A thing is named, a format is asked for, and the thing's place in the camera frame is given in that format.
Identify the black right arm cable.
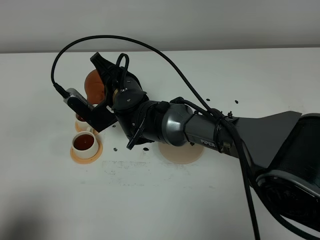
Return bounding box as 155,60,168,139
50,34,261,240

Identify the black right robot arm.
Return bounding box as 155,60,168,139
90,53,320,240

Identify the white teacup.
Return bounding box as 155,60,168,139
75,113,91,129
71,127,99,159

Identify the beige round teapot saucer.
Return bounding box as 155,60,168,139
158,143,205,165

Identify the orange coaster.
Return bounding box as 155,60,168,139
70,140,103,165
75,122,99,135

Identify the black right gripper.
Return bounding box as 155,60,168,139
90,52,148,114

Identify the far white teacup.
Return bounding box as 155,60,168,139
75,113,91,129

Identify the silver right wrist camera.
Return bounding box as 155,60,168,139
60,88,117,133

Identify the near white teacup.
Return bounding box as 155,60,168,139
71,127,99,159

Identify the near orange coaster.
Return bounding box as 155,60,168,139
70,140,103,165

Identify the far orange coaster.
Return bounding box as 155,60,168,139
75,122,99,135

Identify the brown clay teapot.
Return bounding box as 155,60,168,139
84,70,105,105

